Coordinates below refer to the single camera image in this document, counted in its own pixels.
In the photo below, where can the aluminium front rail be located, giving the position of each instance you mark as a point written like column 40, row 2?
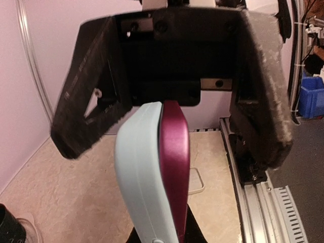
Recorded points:
column 266, row 213

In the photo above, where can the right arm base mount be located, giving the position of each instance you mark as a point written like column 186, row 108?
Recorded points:
column 249, row 171

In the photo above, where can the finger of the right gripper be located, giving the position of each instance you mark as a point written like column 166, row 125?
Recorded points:
column 96, row 94
column 259, row 105

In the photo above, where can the clear round plate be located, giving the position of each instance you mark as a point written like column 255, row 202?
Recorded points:
column 33, row 234

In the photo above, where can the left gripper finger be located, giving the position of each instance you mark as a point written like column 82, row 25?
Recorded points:
column 193, row 233

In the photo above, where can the dark green mug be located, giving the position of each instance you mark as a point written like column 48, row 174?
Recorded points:
column 11, row 229

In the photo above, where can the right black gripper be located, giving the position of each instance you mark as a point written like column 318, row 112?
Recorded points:
column 165, row 54

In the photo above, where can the blue storage bin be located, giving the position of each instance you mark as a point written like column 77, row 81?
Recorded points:
column 311, row 97

